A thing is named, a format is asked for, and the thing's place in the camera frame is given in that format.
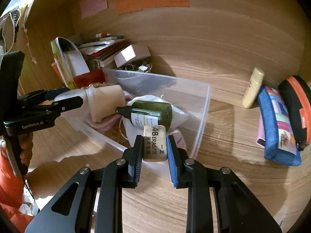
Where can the pink flat case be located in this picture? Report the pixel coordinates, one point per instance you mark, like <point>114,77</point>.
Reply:
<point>260,136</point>

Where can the clear jar with beige contents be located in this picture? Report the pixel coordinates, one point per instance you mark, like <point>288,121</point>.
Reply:
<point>107,102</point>

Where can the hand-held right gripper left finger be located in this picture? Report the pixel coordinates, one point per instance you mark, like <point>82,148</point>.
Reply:
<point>138,160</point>

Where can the blue patchwork pencil pouch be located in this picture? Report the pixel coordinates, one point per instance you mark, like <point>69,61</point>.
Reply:
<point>279,126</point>

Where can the orange packet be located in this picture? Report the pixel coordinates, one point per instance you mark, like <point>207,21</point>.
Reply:
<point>56,71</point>

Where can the clear plastic storage box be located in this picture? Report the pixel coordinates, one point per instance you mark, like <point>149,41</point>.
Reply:
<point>194,97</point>

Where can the white paper bag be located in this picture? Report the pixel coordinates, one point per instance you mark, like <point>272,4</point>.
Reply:
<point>75,60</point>

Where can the dark green glass bottle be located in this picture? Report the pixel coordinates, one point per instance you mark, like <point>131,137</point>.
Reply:
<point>155,111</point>

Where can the white round container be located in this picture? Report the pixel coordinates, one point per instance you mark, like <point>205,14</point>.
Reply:
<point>73,93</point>

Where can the red and white marker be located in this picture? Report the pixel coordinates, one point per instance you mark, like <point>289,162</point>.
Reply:
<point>103,35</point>

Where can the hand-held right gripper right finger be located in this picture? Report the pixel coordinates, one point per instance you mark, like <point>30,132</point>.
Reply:
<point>171,162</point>

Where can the black case with orange zip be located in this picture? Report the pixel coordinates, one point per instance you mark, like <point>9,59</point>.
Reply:
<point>291,102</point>

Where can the yellow liquid bottle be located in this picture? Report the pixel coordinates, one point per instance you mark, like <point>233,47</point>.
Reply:
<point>60,63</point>

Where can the pale yellow tube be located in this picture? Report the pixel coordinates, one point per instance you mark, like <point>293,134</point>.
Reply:
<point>252,89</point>

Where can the person's orange clothing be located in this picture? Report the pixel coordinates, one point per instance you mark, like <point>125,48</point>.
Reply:
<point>17,219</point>

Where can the red pouch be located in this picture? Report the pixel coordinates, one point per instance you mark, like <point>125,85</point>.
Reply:
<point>87,79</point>

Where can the stack of books and papers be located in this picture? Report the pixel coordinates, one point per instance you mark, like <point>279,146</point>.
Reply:
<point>104,51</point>

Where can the wooden desktop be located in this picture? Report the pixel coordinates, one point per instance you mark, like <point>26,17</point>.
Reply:
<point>243,174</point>

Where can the pink paper note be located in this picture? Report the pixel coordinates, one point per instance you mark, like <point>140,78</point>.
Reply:
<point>93,2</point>

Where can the beige printed eraser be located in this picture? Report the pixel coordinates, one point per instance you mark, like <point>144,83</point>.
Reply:
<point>154,143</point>

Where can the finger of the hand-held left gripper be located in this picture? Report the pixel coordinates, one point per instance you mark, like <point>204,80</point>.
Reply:
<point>51,93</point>
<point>70,103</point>

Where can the white and pink small box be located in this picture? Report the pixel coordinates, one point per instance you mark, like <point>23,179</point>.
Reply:
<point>128,54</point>

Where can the person's left hand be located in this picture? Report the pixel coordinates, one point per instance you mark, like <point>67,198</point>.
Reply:
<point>26,150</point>

